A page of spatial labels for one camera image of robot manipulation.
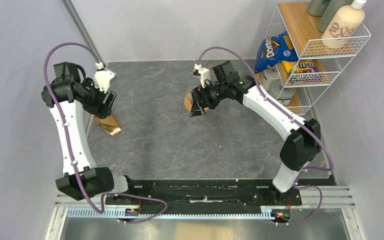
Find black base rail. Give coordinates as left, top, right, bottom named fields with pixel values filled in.
left=104, top=177, right=337, bottom=216

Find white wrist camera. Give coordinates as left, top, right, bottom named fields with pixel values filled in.
left=192, top=63, right=211, bottom=88
left=92, top=62, right=117, bottom=93

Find white cable duct strip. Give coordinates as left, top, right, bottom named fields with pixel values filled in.
left=66, top=206, right=275, bottom=221

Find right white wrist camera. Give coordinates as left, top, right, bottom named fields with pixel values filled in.
left=192, top=63, right=211, bottom=88

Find brown paper coffee filters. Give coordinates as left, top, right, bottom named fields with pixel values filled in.
left=93, top=114, right=122, bottom=136

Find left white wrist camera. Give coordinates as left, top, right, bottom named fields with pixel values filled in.
left=92, top=62, right=117, bottom=93

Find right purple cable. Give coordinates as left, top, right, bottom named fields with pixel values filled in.
left=196, top=46, right=335, bottom=227

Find white wire shelf rack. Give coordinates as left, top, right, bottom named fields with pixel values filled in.
left=264, top=0, right=371, bottom=115

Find cream pump lotion bottle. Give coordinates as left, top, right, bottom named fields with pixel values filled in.
left=321, top=0, right=367, bottom=50

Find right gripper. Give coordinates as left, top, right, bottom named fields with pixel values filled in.
left=189, top=79, right=228, bottom=117

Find blue doritos chip bag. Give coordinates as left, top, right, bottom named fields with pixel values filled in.
left=254, top=31, right=299, bottom=74

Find yellow m&m candy bag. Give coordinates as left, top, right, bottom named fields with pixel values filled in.
left=281, top=59, right=322, bottom=82

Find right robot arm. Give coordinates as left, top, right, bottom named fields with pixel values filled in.
left=185, top=61, right=321, bottom=205

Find aluminium frame post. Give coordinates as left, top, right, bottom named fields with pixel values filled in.
left=61, top=0, right=108, bottom=67

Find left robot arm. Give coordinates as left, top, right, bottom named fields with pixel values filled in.
left=41, top=62, right=117, bottom=201

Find green pump bottle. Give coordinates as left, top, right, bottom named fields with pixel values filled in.
left=317, top=0, right=353, bottom=33
left=306, top=0, right=331, bottom=17

